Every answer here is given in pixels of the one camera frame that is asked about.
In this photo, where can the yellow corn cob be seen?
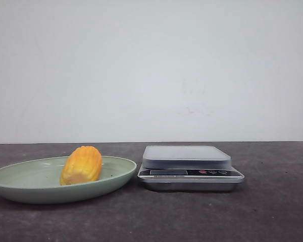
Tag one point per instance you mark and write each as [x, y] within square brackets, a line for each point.
[82, 166]

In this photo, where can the silver digital kitchen scale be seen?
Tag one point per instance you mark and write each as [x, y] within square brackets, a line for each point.
[188, 168]

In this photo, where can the pale green plate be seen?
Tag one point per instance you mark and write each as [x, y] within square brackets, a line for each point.
[41, 181]

